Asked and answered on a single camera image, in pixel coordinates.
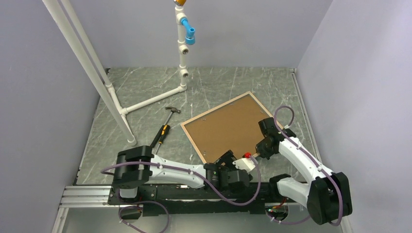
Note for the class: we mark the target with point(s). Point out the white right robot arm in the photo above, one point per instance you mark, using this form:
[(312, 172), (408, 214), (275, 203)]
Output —
[(325, 194)]

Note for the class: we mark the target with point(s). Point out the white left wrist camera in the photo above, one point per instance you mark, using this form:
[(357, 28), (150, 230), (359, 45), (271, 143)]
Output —
[(245, 163)]

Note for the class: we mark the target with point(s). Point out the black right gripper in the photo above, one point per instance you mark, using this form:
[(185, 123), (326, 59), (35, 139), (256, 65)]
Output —
[(260, 143)]

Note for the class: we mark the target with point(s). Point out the orange pipe cap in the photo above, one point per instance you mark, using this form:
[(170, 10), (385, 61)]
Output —
[(180, 2)]

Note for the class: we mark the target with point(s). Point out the blue picture frame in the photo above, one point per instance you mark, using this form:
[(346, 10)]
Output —
[(232, 125)]

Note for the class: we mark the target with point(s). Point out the blue pipe fitting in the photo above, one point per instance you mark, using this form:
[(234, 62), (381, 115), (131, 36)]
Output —
[(190, 31)]

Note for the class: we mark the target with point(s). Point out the steel claw hammer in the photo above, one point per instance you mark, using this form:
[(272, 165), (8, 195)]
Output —
[(172, 110)]

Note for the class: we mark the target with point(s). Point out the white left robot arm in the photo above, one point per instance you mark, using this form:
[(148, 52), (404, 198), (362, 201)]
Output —
[(137, 166)]

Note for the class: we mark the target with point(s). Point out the aluminium table edge rail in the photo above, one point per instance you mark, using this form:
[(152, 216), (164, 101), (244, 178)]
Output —
[(314, 146)]

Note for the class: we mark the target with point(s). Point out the white pvc pipe stand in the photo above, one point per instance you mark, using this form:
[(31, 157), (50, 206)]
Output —
[(71, 28)]

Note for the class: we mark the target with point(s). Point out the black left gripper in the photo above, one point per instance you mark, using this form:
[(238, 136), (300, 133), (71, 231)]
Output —
[(228, 159)]

